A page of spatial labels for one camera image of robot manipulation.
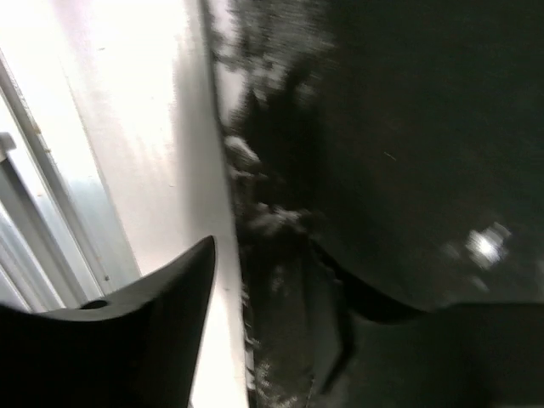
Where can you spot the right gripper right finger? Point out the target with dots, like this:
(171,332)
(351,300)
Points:
(370,350)

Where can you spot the black white tie-dye trousers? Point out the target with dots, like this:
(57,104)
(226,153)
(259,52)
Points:
(403,138)

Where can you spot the aluminium rail frame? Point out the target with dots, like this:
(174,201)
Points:
(62,244)

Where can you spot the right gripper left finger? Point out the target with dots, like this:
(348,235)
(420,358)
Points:
(136,347)

